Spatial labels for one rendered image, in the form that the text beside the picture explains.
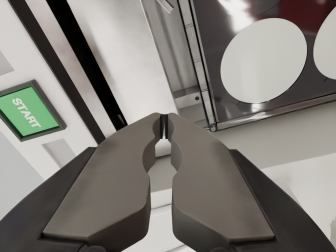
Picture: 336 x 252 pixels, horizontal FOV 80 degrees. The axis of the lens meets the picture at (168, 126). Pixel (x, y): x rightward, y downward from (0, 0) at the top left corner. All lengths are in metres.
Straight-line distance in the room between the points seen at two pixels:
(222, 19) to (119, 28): 0.12
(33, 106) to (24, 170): 1.71
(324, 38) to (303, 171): 0.16
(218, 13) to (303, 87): 0.15
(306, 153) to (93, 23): 0.30
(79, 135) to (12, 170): 1.76
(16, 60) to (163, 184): 0.21
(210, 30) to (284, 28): 0.08
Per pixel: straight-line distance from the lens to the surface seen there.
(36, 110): 0.24
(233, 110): 0.29
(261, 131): 0.33
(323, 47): 0.31
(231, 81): 0.27
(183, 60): 0.34
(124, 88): 0.29
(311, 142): 0.31
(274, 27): 0.27
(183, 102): 0.33
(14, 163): 1.94
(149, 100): 0.29
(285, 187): 0.29
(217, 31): 0.25
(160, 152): 0.31
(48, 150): 0.28
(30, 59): 0.23
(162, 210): 0.30
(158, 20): 0.33
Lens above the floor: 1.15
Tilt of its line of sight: 58 degrees down
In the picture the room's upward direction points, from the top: 180 degrees clockwise
